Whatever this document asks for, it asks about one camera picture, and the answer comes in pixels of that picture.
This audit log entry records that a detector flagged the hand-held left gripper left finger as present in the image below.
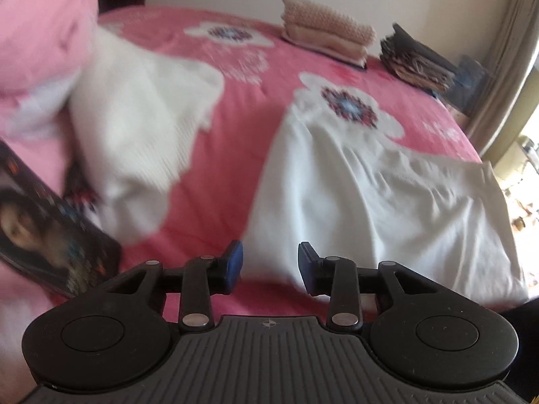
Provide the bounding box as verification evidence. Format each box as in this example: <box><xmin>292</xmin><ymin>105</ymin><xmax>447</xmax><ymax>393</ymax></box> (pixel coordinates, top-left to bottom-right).
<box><xmin>101</xmin><ymin>240</ymin><xmax>244</xmax><ymax>331</ymax></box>

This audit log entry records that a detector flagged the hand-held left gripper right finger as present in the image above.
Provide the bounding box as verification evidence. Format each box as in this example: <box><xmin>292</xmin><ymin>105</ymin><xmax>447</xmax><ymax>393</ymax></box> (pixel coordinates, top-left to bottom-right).
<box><xmin>297</xmin><ymin>242</ymin><xmax>439</xmax><ymax>331</ymax></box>

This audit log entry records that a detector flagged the white sweatshirt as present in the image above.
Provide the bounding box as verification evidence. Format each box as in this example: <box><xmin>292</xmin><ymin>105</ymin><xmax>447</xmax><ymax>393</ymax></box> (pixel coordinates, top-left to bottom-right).
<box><xmin>244</xmin><ymin>103</ymin><xmax>530</xmax><ymax>310</ymax></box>

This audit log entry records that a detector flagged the stack of dark folded clothes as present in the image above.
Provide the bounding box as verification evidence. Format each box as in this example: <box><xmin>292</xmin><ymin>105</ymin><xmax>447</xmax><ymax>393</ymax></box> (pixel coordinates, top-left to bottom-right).
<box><xmin>380</xmin><ymin>23</ymin><xmax>458</xmax><ymax>93</ymax></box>

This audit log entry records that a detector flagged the pink floral blanket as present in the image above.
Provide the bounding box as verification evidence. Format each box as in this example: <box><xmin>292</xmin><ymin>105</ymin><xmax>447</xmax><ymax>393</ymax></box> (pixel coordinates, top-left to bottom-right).
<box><xmin>0</xmin><ymin>6</ymin><xmax>485</xmax><ymax>329</ymax></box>

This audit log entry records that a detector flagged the white knit garment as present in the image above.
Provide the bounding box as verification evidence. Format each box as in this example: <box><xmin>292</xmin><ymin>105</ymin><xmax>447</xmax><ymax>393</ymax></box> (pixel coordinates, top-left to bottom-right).
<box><xmin>67</xmin><ymin>25</ymin><xmax>226</xmax><ymax>247</ymax></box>

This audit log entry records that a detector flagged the smartphone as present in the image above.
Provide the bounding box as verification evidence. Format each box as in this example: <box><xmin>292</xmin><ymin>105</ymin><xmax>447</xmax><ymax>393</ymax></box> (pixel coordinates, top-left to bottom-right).
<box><xmin>0</xmin><ymin>141</ymin><xmax>123</xmax><ymax>300</ymax></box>

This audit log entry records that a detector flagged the beige folded garment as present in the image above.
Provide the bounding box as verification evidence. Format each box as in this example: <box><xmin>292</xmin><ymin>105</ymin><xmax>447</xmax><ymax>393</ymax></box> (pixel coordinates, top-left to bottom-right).
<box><xmin>283</xmin><ymin>25</ymin><xmax>370</xmax><ymax>62</ymax></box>

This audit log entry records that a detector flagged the person's dark clothing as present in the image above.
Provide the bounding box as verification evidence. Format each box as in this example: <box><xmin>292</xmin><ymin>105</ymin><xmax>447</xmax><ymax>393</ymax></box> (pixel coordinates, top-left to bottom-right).
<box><xmin>501</xmin><ymin>299</ymin><xmax>539</xmax><ymax>401</ymax></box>

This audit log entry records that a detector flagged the pink checked folded sweater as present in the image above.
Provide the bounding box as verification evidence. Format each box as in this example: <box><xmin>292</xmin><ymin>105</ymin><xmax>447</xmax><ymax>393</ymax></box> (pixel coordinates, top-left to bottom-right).
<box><xmin>281</xmin><ymin>0</ymin><xmax>377</xmax><ymax>47</ymax></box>

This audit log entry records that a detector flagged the beige curtain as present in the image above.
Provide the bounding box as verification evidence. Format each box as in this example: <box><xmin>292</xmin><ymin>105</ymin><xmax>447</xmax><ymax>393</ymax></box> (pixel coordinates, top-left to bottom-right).
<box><xmin>465</xmin><ymin>0</ymin><xmax>539</xmax><ymax>166</ymax></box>

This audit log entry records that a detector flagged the pink pillow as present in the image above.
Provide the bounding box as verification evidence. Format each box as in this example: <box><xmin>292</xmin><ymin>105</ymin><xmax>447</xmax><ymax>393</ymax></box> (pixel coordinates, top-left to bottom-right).
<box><xmin>0</xmin><ymin>0</ymin><xmax>100</xmax><ymax>94</ymax></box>

